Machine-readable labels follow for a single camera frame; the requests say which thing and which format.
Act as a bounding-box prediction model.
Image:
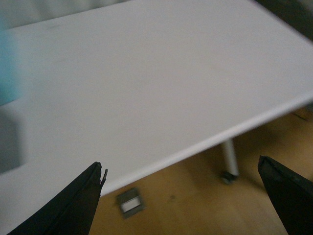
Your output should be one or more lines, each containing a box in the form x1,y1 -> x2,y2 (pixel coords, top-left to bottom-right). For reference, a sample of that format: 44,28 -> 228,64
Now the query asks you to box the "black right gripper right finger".
258,156 -> 313,235

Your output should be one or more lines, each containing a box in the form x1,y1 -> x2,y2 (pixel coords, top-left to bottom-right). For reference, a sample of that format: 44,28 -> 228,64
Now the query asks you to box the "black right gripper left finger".
9,162 -> 108,235

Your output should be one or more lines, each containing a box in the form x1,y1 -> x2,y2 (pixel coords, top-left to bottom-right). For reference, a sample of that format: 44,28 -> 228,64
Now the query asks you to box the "gray floor socket box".
116,188 -> 146,219

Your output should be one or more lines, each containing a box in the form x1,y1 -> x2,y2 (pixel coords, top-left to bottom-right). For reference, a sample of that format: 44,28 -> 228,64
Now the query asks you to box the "blue plastic box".
0,29 -> 21,106

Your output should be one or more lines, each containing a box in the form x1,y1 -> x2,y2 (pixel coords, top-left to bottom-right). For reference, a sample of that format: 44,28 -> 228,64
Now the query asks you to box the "white table leg with caster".
221,139 -> 239,185

